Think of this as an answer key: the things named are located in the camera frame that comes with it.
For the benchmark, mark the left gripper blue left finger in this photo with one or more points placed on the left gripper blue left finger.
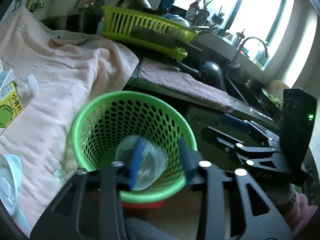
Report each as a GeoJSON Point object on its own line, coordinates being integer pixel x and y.
{"type": "Point", "coordinates": [135, 161]}

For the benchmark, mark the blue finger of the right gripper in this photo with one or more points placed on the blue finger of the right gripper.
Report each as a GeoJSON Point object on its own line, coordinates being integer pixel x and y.
{"type": "Point", "coordinates": [235, 123]}
{"type": "Point", "coordinates": [219, 139]}

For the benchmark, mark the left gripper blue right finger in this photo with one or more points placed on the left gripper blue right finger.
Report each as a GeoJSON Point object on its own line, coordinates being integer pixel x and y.
{"type": "Point", "coordinates": [190, 162]}

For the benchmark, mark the clear plastic cup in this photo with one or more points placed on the clear plastic cup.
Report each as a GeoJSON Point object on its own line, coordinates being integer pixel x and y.
{"type": "Point", "coordinates": [154, 161]}

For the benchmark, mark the lemon tea carton bottle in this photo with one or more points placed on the lemon tea carton bottle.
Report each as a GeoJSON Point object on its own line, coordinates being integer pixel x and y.
{"type": "Point", "coordinates": [15, 97]}

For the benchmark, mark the white round plastic lid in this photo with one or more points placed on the white round plastic lid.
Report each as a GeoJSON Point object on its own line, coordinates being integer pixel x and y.
{"type": "Point", "coordinates": [11, 178]}

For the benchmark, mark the green plastic trash basket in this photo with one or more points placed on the green plastic trash basket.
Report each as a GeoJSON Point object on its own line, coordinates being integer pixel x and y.
{"type": "Point", "coordinates": [110, 125]}

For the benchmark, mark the mauve dish towel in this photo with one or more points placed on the mauve dish towel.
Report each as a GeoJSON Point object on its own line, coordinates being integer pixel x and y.
{"type": "Point", "coordinates": [182, 83]}

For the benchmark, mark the red plastic stool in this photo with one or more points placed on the red plastic stool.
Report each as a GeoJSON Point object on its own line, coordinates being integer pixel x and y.
{"type": "Point", "coordinates": [140, 206]}

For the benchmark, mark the black kettle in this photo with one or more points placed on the black kettle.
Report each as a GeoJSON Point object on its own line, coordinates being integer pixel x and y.
{"type": "Point", "coordinates": [211, 74]}

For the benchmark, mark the chrome sink faucet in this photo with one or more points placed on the chrome sink faucet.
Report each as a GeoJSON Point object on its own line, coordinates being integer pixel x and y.
{"type": "Point", "coordinates": [253, 48]}

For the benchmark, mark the grey trouser leg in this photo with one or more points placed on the grey trouser leg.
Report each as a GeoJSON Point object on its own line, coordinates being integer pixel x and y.
{"type": "Point", "coordinates": [139, 229]}

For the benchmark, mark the pink towel table cover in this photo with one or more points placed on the pink towel table cover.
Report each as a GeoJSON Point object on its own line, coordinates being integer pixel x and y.
{"type": "Point", "coordinates": [69, 77]}

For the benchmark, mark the lime green dish rack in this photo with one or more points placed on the lime green dish rack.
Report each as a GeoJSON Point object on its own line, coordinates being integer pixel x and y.
{"type": "Point", "coordinates": [150, 31]}

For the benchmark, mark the white ceramic dish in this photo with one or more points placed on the white ceramic dish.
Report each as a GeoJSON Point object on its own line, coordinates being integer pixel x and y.
{"type": "Point", "coordinates": [62, 37]}

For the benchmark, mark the black knife block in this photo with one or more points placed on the black knife block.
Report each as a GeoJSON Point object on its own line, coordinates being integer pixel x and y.
{"type": "Point", "coordinates": [85, 16]}

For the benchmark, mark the metal pot in rack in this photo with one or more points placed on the metal pot in rack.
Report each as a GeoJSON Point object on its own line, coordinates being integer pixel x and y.
{"type": "Point", "coordinates": [138, 5]}

